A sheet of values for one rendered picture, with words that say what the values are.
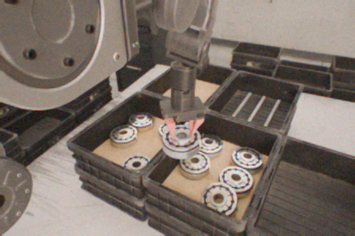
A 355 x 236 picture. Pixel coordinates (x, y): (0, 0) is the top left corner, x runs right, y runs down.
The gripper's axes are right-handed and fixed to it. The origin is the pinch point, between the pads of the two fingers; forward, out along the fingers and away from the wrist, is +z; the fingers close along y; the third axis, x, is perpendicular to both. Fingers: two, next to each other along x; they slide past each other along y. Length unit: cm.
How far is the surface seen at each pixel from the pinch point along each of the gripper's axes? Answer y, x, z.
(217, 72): -36, -62, 14
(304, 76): -129, -107, 48
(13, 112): 83, -121, 58
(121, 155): 16.1, -20.8, 22.3
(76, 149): 29.4, -16.3, 12.7
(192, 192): -3.7, 1.1, 22.3
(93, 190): 27.6, -16.7, 32.8
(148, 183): 9.9, 3.0, 12.7
